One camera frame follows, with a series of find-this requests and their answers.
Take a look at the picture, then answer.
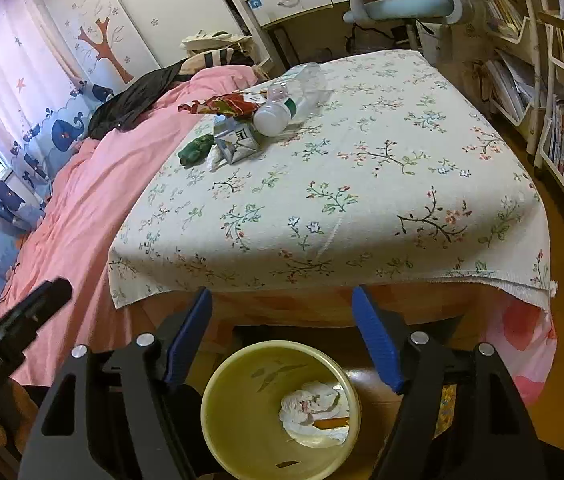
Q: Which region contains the orange fruit peel strip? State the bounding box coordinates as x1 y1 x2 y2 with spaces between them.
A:
312 417 349 430

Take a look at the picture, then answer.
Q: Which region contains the beige striped bag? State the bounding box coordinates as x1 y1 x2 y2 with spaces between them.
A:
180 30 256 76

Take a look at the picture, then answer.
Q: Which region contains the black jacket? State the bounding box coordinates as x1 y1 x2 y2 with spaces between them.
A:
87 62 196 141

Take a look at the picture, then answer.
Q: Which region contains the whale print blue curtain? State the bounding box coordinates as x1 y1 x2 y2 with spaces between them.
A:
0 0 113 302

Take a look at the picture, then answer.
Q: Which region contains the red snack bag wrapper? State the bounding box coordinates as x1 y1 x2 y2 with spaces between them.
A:
178 90 267 119

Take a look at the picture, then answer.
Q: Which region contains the pink duvet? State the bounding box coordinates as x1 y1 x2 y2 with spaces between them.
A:
0 65 258 386

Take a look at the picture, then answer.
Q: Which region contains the clear plastic water bottle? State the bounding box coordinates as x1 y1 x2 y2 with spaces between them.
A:
253 63 328 138

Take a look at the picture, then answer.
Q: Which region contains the crushed white milk carton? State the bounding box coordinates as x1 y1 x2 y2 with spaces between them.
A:
214 115 260 165

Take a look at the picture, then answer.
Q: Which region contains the white tissue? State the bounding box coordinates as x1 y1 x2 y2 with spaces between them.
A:
279 382 350 448

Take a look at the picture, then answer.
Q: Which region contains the green crumpled wrapper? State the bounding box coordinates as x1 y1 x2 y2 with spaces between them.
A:
177 134 215 167

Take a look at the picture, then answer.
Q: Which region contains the yellow-green trash bin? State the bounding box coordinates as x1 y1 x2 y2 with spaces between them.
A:
201 340 361 479

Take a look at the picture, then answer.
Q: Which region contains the white wardrobe with tree decal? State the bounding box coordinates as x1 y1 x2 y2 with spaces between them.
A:
41 0 242 92

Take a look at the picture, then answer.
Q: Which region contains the floral white bed cloth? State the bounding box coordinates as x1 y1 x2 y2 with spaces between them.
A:
108 51 554 309

